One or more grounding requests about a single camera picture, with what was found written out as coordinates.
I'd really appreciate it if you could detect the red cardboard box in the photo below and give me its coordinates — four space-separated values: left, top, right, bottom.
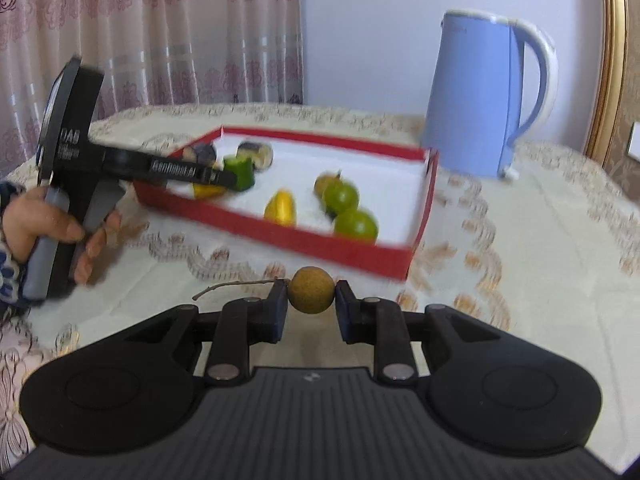
131 125 440 281

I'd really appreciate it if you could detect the beige floral curtain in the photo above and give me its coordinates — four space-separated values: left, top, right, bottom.
0 0 305 166

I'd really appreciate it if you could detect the green tomato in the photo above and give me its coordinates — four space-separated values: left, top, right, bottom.
332 209 379 243
322 179 360 215

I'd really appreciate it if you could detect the light blue electric kettle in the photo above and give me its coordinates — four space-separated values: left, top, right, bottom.
421 8 559 181

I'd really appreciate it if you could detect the person's left hand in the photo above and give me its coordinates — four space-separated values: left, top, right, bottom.
6 191 124 287

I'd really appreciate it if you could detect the brown longan with stem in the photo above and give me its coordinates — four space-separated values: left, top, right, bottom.
192 266 336 315

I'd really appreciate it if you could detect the gold frame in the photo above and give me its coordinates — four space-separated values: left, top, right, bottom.
582 0 631 171

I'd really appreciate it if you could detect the person's left forearm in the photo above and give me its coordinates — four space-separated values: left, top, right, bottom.
0 180 31 311

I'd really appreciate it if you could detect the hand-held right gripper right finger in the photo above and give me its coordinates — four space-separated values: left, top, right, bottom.
334 280 501 386

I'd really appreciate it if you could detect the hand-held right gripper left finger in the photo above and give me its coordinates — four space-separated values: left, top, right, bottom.
125 278 289 387

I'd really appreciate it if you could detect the cream gold-patterned tablecloth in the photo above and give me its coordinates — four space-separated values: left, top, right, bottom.
0 102 640 471

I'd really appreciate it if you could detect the purple eggplant piece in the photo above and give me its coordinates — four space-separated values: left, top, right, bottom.
186 142 218 167
236 141 275 171

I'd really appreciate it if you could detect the green cucumber piece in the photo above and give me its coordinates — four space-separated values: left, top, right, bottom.
222 156 256 192

